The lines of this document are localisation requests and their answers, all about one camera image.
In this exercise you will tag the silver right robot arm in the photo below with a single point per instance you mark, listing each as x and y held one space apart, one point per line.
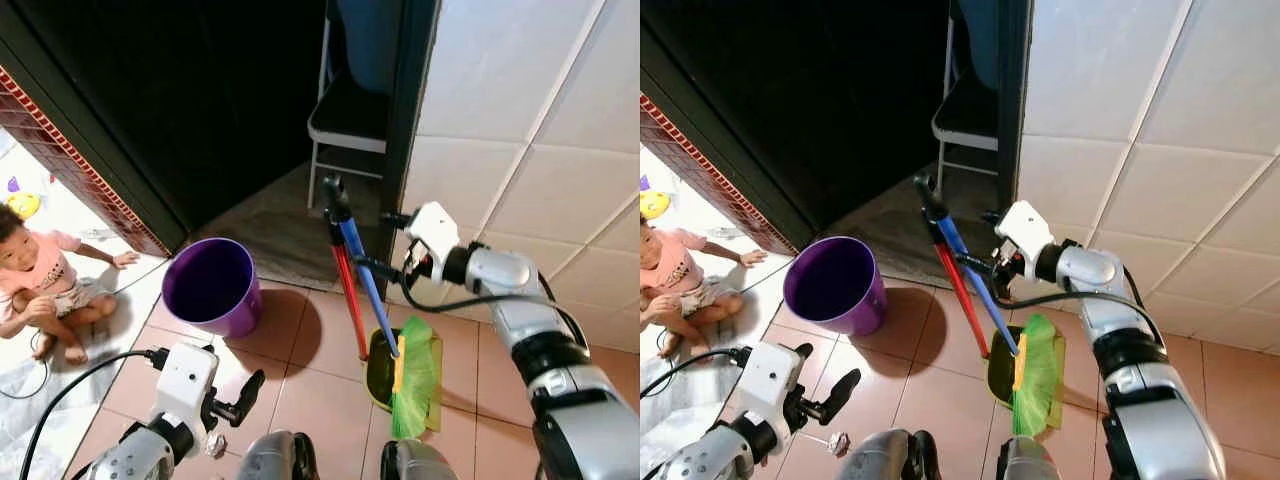
1120 310
530 310

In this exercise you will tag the white crumpled paper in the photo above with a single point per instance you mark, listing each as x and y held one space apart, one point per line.
216 446
838 443

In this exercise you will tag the purple plastic bucket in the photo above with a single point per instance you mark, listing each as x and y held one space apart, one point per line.
210 285
830 285

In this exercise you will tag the grey robot left leg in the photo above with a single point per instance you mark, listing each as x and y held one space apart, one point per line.
880 460
275 460

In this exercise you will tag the grey robot leg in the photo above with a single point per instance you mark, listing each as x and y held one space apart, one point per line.
420 462
880 460
1030 462
275 460

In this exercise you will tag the grey folding chair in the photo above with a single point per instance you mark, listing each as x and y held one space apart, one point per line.
345 120
962 115

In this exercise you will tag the child in pink shirt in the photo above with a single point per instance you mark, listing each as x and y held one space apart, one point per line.
680 275
45 275

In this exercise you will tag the dark blue bag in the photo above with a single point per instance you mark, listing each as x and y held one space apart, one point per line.
978 40
368 40

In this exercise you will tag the grey robot right leg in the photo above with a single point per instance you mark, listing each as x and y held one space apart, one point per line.
1030 462
420 462

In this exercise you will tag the yellow round toy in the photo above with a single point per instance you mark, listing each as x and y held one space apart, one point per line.
23 206
655 205

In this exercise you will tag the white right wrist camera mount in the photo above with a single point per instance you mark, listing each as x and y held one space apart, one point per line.
432 232
1022 230

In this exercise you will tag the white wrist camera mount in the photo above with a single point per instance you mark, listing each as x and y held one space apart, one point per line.
1022 230
770 385
185 385
432 232

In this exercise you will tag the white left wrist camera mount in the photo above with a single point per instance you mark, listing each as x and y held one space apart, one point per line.
185 385
770 385

